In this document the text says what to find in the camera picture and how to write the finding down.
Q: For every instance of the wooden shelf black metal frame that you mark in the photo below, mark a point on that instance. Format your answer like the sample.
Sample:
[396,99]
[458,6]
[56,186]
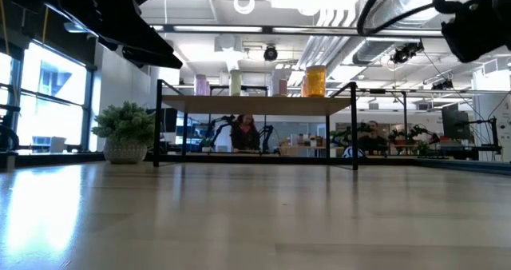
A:
[255,104]

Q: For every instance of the black computer monitor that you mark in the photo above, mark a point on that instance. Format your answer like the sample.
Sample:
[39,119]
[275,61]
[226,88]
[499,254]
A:
[455,124]

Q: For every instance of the green tinted pill bottle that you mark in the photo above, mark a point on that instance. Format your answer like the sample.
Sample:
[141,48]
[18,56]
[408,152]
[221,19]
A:
[235,83]

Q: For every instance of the round pendant lamp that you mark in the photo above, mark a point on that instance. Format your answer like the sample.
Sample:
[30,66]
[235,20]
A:
[244,4]

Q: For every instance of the silver ventilation duct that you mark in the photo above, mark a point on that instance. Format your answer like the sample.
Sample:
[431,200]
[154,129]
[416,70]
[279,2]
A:
[373,50]

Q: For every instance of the small potted plant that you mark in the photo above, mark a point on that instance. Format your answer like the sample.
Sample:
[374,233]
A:
[423,148]
[206,144]

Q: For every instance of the overhead light bar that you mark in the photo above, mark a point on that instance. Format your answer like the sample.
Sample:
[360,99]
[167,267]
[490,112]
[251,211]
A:
[219,28]

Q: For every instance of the background black robot arm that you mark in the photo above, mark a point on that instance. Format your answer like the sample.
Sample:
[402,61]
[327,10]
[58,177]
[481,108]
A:
[217,127]
[266,136]

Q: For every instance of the black ceiling spotlight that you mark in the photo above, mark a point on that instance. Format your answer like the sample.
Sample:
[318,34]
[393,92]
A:
[270,53]

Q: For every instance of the orange pill bottle white cap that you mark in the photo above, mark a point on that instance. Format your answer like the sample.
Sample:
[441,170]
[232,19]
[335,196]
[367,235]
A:
[315,81]

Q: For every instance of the blue white round object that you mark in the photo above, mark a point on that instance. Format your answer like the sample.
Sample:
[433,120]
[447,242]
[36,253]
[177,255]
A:
[353,153]

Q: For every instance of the black track spotlight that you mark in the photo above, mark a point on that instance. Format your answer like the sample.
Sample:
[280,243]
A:
[442,84]
[405,52]

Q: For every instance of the person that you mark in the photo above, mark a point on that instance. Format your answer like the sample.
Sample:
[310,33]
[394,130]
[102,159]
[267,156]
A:
[373,139]
[244,136]

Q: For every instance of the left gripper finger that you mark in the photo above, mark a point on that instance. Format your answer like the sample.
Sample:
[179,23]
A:
[100,10]
[155,60]

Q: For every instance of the black office chair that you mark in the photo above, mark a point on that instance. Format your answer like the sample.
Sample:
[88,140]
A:
[10,107]

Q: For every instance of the clear pill bottle white cap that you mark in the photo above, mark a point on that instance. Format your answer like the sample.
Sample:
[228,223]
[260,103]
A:
[275,81]

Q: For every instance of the potted green plant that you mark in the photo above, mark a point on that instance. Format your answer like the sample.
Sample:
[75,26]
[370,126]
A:
[124,130]

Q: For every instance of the large window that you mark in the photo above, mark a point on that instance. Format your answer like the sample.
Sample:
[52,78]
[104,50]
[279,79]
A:
[52,82]

